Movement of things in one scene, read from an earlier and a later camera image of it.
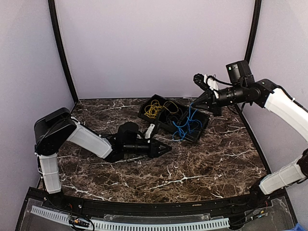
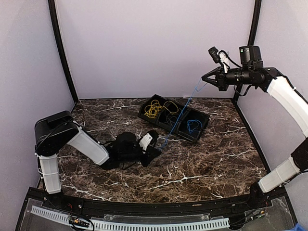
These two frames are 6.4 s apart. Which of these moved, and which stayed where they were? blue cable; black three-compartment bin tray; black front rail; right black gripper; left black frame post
Moved: right black gripper; blue cable
Stayed: left black frame post; black three-compartment bin tray; black front rail
